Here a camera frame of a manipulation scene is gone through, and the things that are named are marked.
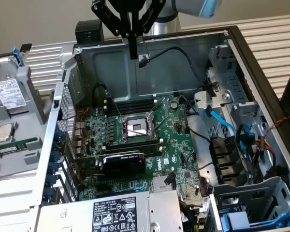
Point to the black plastic block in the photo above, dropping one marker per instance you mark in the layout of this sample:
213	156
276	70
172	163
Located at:
89	27

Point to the black graphics card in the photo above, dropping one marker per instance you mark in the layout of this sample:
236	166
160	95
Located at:
123	166

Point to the black expansion slot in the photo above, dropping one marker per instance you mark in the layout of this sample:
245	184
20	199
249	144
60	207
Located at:
104	188

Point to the open grey PC case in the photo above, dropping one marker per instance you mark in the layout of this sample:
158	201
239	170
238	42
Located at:
111	70

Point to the grey parts rack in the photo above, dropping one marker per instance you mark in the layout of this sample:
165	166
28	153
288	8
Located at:
14	166

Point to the silver power supply unit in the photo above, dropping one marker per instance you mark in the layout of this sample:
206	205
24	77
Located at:
75	215

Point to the hard disk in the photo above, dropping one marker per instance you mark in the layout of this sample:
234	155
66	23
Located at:
9	94

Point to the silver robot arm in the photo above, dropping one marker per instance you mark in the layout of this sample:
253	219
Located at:
166	26

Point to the CPU socket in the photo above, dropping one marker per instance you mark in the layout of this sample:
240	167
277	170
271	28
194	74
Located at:
135	125

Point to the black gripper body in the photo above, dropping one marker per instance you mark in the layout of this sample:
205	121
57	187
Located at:
130	6

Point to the thin metal locking lever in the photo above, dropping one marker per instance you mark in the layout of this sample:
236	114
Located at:
115	108
159	126

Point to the silver CPU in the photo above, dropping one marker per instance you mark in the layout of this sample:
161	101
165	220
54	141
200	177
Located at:
3	133

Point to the silver metal drive cage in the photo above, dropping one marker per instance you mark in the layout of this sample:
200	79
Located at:
229	79

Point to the green RAM stick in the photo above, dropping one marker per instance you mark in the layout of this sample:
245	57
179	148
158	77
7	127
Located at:
14	145

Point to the black RAM slot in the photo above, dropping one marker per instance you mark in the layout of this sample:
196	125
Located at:
133	143
130	104
130	110
152	151

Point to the metal socket cover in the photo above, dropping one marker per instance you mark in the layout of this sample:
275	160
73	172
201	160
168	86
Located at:
164	105

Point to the silver chipset heatsink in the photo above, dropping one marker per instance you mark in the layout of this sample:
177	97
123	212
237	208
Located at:
158	184

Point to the coin cell battery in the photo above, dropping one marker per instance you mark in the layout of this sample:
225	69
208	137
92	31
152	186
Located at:
174	105

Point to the dark blue round knob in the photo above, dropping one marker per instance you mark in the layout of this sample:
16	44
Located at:
58	133
55	144
54	155
50	180
52	167
48	192

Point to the blue plastic disk carrier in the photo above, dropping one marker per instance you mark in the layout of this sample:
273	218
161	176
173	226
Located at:
235	220

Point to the black plastic fan shroud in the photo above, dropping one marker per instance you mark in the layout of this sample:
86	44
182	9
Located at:
217	157

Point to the green motherboard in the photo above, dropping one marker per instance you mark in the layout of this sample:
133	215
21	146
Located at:
181	137

